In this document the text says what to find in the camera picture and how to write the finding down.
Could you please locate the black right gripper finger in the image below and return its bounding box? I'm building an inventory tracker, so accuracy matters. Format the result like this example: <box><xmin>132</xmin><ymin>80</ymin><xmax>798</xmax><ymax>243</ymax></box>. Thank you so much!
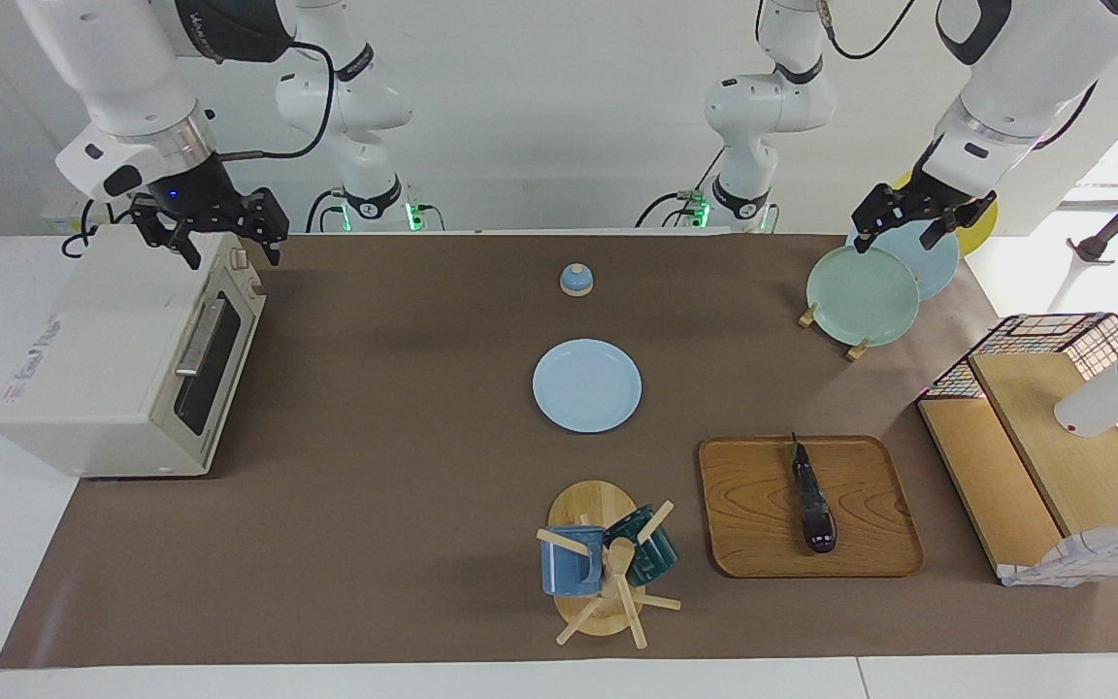
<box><xmin>244</xmin><ymin>187</ymin><xmax>290</xmax><ymax>266</ymax></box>
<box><xmin>130</xmin><ymin>194</ymin><xmax>203</xmax><ymax>271</ymax></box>

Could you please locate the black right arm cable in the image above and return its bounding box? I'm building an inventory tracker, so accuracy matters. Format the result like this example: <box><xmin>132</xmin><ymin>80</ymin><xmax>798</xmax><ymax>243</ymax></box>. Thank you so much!
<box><xmin>217</xmin><ymin>39</ymin><xmax>339</xmax><ymax>162</ymax></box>

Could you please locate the small light blue plate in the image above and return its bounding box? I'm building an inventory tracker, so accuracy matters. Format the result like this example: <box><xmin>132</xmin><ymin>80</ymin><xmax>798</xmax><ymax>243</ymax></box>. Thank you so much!
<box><xmin>532</xmin><ymin>338</ymin><xmax>643</xmax><ymax>434</ymax></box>

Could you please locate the white plastic bottle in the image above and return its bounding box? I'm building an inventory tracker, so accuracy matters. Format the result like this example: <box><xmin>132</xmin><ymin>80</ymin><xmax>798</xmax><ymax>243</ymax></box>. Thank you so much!
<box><xmin>1054</xmin><ymin>332</ymin><xmax>1118</xmax><ymax>438</ymax></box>

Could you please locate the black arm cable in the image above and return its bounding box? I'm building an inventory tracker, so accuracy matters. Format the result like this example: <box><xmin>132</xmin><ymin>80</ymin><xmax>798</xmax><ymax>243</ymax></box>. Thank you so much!
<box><xmin>816</xmin><ymin>0</ymin><xmax>919</xmax><ymax>61</ymax></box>
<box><xmin>217</xmin><ymin>39</ymin><xmax>339</xmax><ymax>162</ymax></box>

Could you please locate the pale green plate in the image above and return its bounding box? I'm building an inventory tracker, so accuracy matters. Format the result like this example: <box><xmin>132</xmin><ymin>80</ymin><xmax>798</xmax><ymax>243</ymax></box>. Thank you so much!
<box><xmin>806</xmin><ymin>245</ymin><xmax>921</xmax><ymax>348</ymax></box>

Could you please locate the wooden serving tray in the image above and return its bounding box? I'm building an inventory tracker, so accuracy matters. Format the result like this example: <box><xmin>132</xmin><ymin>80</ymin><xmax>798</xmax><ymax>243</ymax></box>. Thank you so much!
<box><xmin>698</xmin><ymin>435</ymin><xmax>926</xmax><ymax>580</ymax></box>

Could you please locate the white patterned cloth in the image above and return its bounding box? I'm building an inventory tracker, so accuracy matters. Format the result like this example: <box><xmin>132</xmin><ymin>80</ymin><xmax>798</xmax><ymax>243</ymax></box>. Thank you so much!
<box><xmin>999</xmin><ymin>522</ymin><xmax>1118</xmax><ymax>588</ymax></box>

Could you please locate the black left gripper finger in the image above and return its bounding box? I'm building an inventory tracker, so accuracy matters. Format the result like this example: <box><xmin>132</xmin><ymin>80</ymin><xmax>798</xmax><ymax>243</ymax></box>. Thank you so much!
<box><xmin>852</xmin><ymin>184</ymin><xmax>909</xmax><ymax>255</ymax></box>
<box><xmin>920</xmin><ymin>191</ymin><xmax>999</xmax><ymax>246</ymax></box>

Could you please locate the wooden mug tree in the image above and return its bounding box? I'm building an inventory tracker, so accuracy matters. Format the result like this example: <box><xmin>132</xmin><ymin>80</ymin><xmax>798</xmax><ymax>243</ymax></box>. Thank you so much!
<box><xmin>536</xmin><ymin>480</ymin><xmax>683</xmax><ymax>649</ymax></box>

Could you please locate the black wire basket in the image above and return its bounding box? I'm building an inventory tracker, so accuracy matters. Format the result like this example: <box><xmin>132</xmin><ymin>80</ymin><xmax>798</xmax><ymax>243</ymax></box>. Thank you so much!
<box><xmin>916</xmin><ymin>313</ymin><xmax>1118</xmax><ymax>486</ymax></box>

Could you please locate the dark green ceramic mug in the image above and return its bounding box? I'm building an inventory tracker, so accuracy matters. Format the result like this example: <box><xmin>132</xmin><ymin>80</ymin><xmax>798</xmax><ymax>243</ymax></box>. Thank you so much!
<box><xmin>604</xmin><ymin>505</ymin><xmax>679</xmax><ymax>587</ymax></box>

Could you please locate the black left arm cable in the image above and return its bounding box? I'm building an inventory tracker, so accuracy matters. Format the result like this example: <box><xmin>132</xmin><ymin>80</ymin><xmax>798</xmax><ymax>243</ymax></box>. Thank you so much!
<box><xmin>816</xmin><ymin>0</ymin><xmax>919</xmax><ymax>61</ymax></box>

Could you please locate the brown table mat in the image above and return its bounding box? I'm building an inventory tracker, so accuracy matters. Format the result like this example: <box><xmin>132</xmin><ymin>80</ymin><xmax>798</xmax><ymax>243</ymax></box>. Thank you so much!
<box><xmin>0</xmin><ymin>233</ymin><xmax>1118</xmax><ymax>671</ymax></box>

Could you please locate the white power strip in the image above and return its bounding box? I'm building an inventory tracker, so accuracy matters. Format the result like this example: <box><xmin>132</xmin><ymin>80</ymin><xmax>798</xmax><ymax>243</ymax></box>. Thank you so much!
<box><xmin>43</xmin><ymin>189</ymin><xmax>94</xmax><ymax>234</ymax></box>

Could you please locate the dark purple eggplant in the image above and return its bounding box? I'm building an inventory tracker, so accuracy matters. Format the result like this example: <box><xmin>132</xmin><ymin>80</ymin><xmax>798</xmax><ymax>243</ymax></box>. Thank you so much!
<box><xmin>790</xmin><ymin>433</ymin><xmax>839</xmax><ymax>554</ymax></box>

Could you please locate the yellow plate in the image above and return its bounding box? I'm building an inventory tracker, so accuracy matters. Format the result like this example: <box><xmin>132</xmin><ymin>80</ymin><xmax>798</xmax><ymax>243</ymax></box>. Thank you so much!
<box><xmin>891</xmin><ymin>170</ymin><xmax>999</xmax><ymax>258</ymax></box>

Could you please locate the blue ceramic mug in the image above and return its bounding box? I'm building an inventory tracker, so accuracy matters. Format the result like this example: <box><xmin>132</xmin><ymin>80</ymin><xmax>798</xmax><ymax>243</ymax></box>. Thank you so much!
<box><xmin>540</xmin><ymin>525</ymin><xmax>607</xmax><ymax>597</ymax></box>

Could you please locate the black coiled power cable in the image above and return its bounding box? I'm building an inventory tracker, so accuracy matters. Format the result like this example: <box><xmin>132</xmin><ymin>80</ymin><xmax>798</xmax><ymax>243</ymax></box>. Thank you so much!
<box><xmin>61</xmin><ymin>199</ymin><xmax>133</xmax><ymax>258</ymax></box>

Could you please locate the wooden plate rack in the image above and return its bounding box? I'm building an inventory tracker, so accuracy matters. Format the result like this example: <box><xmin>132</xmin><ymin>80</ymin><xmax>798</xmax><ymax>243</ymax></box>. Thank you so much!
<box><xmin>798</xmin><ymin>303</ymin><xmax>871</xmax><ymax>363</ymax></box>

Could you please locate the cream toaster oven body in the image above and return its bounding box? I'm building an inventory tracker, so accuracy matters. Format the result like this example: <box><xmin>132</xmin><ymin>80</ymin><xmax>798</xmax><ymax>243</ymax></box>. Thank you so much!
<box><xmin>0</xmin><ymin>225</ymin><xmax>267</xmax><ymax>479</ymax></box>

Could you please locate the large light blue plate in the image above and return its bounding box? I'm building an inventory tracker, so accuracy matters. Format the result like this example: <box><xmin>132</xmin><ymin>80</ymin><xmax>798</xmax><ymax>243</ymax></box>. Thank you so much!
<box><xmin>845</xmin><ymin>219</ymin><xmax>961</xmax><ymax>302</ymax></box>

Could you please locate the wooden step shelf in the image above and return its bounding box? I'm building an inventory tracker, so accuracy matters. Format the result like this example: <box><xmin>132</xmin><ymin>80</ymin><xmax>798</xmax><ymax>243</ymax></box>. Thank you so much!
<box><xmin>918</xmin><ymin>351</ymin><xmax>1118</xmax><ymax>583</ymax></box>

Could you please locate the glass toaster oven door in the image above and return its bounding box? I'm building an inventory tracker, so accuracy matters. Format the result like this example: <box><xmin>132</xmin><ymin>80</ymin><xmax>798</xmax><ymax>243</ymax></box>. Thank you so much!
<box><xmin>153</xmin><ymin>277</ymin><xmax>267</xmax><ymax>477</ymax></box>

